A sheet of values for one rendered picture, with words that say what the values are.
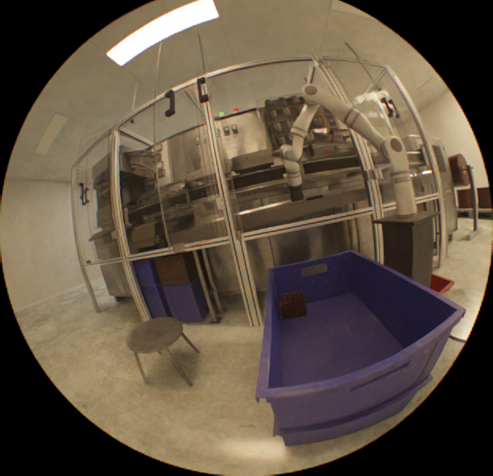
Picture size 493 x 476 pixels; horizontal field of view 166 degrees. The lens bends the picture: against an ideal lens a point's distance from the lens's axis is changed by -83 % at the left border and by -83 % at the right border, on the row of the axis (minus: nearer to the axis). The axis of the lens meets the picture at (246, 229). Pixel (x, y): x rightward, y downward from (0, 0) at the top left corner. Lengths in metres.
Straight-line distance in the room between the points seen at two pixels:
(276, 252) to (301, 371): 0.90
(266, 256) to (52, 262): 4.60
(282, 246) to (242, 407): 1.02
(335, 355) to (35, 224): 5.03
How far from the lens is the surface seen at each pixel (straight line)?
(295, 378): 0.53
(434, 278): 1.30
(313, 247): 1.27
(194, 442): 0.75
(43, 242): 4.83
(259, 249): 1.24
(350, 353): 0.58
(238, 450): 0.69
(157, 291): 1.41
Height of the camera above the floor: 0.66
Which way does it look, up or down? 3 degrees down
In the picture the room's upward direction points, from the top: 12 degrees counter-clockwise
